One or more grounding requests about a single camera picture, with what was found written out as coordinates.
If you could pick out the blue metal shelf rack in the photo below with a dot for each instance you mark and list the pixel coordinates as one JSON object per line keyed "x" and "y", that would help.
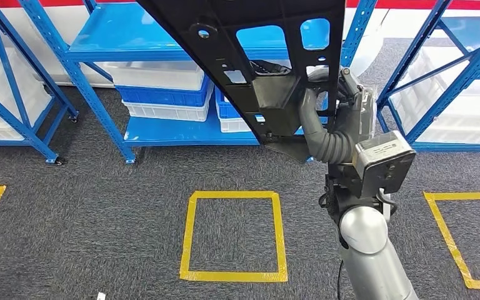
{"x": 140, "y": 33}
{"x": 16, "y": 121}
{"x": 459, "y": 147}

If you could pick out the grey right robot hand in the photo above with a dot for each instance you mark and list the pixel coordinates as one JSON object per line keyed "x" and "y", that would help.
{"x": 362, "y": 107}

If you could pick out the black plastic car part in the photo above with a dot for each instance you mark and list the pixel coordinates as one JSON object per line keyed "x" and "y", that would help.
{"x": 173, "y": 20}

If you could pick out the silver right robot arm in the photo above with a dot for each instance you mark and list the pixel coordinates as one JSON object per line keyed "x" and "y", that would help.
{"x": 368, "y": 256}

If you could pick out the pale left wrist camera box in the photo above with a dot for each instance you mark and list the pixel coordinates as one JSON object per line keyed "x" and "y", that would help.
{"x": 101, "y": 296}

